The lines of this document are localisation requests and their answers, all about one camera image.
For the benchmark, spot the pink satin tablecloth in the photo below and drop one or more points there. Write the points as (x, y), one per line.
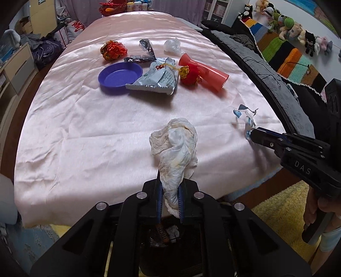
(80, 144)

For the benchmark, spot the white round stool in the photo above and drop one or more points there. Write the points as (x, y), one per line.
(8, 209)

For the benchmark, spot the red plastic cup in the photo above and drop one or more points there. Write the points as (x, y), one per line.
(214, 77)

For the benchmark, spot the row of plush toys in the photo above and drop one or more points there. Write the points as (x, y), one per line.
(288, 29)

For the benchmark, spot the red fruit basket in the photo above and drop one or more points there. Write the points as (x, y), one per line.
(112, 6)

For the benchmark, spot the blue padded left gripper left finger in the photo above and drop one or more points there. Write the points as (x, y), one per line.
(159, 191)

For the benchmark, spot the grey sofa cover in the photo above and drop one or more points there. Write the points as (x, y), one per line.
(240, 45)

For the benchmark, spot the purple bag on floor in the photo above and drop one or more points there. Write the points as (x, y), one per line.
(47, 52)

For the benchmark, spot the blue white torn wrapper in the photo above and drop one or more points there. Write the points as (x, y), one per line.
(246, 114)

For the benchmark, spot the white bookshelf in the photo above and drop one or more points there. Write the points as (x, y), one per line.
(224, 12)

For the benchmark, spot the blue plastic plate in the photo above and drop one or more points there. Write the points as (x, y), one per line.
(119, 74)

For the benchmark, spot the yellow fluffy rug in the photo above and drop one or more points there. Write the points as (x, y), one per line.
(283, 213)

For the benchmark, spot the colourful striped knitted blanket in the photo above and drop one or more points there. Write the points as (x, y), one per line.
(283, 57)

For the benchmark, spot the dark foil wrapper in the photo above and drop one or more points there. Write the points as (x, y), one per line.
(147, 56)

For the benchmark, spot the white tissue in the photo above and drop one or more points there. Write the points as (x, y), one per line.
(175, 146)

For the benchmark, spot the person's right hand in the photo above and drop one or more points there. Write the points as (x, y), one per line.
(325, 205)

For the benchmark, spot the crumpled red foil wrapper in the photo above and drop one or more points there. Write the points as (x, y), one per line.
(112, 50)

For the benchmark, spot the small clear plastic wrap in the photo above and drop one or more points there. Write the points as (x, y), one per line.
(173, 47)

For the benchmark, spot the red lantern ornament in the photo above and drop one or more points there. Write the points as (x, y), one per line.
(189, 75)

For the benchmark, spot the purple curtain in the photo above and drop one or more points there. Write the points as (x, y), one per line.
(88, 11)

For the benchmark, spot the orange candy tube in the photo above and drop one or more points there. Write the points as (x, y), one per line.
(162, 233)

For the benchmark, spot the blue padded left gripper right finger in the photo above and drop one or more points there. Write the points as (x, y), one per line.
(181, 200)

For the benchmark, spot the black trash bin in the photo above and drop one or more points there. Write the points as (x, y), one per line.
(179, 233)

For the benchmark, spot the silver snack bag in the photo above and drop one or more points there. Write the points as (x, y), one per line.
(161, 77)

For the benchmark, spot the wooden tv cabinet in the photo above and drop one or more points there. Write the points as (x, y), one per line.
(16, 75)

